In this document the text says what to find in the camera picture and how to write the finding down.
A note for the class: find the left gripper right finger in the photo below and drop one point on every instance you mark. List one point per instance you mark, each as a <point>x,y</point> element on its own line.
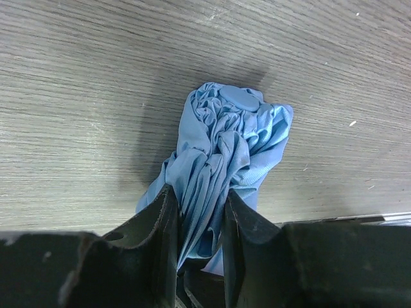
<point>320,264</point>

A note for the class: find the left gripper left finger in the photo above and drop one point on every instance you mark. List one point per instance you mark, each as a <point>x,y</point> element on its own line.
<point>134,265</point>

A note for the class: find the light blue folding umbrella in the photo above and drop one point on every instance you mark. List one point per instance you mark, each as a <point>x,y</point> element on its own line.
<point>229,138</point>

